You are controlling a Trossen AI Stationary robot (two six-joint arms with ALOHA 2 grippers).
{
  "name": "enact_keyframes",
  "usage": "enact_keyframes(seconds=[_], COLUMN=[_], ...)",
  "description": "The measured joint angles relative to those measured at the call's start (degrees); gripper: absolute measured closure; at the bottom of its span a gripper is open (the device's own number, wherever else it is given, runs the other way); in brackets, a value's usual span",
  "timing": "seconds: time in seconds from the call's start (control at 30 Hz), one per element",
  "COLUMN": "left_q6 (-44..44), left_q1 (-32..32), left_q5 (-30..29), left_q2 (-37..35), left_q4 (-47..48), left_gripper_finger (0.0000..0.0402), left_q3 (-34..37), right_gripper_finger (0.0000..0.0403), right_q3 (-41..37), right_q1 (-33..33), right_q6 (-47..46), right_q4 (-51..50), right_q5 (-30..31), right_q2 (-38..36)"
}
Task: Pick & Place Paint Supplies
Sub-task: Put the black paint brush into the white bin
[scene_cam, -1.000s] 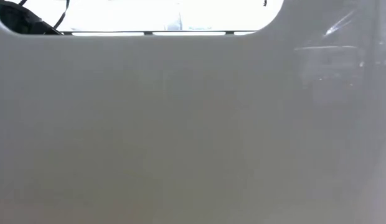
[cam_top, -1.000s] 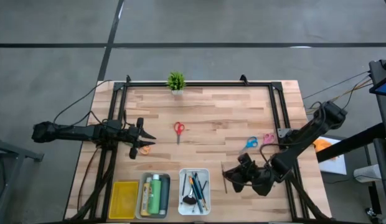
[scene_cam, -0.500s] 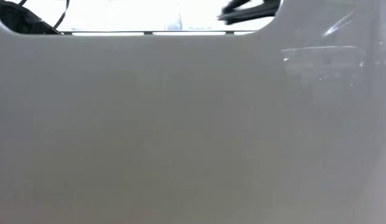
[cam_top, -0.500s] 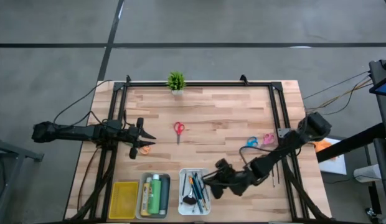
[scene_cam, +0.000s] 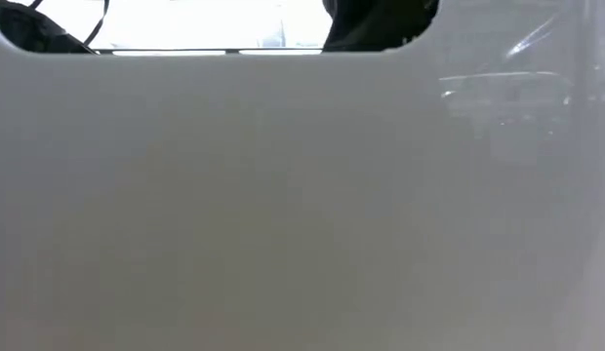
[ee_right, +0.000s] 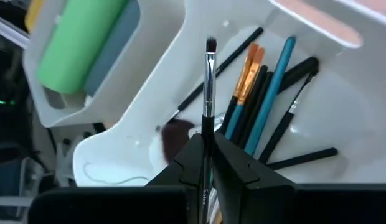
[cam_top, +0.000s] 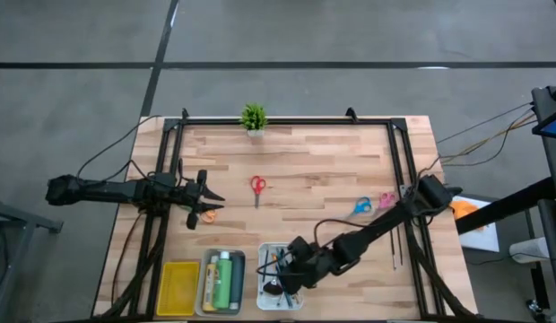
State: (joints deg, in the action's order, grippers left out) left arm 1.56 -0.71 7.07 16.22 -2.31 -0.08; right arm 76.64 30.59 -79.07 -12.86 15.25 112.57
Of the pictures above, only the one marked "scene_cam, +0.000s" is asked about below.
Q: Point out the dark overhead crossbar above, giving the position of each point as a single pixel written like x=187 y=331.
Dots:
x=232 y=50

